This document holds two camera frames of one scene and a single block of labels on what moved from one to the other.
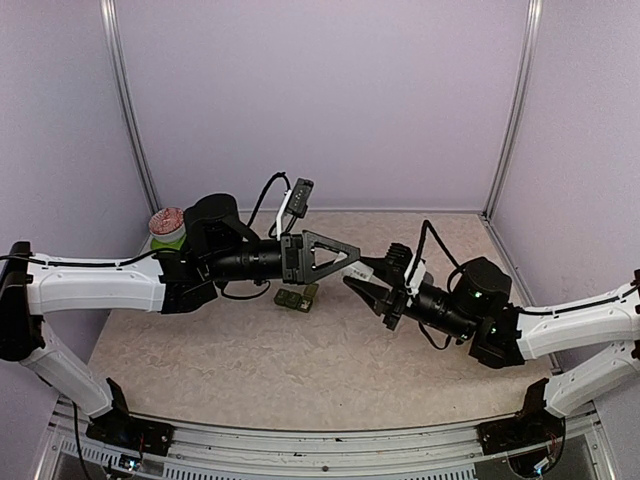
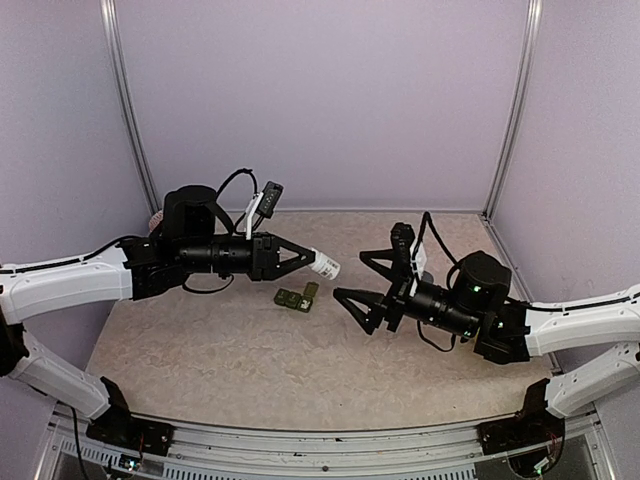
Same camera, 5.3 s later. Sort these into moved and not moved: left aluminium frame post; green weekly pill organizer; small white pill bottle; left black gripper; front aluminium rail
Moved: left black gripper; small white pill bottle
Not moved: green weekly pill organizer; front aluminium rail; left aluminium frame post
